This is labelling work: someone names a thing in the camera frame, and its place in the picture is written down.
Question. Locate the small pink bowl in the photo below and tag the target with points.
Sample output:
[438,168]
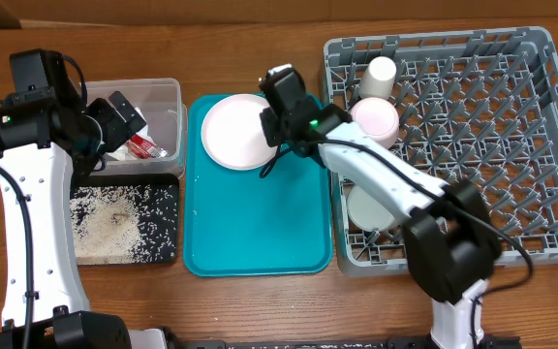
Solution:
[378,118]

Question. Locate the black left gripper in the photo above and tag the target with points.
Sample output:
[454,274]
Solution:
[118,129]

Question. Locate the black plastic tray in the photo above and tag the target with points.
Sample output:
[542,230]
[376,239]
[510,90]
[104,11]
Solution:
[163,194]

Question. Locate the teal plastic tray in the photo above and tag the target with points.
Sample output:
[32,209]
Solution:
[236,223]

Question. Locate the grey bowl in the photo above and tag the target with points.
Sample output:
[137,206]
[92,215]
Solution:
[366,213]

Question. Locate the large pink plate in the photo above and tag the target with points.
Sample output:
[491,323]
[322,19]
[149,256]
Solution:
[232,133]

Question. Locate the red sauce packet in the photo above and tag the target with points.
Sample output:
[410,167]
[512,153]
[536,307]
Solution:
[144,149]

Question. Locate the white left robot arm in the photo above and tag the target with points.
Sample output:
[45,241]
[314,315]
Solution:
[50,135]

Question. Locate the cream cup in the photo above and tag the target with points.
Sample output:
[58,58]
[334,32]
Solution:
[378,79]

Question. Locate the clear plastic bin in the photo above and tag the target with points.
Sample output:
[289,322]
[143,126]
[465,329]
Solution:
[159,102]

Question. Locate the spilled rice pile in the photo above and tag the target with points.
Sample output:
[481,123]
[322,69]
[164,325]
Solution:
[104,228]

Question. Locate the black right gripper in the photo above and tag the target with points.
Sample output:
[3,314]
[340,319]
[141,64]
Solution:
[268,123]

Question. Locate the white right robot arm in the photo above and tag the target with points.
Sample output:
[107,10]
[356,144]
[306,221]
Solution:
[450,245]

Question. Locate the grey dishwasher rack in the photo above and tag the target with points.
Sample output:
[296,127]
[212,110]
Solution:
[480,105]

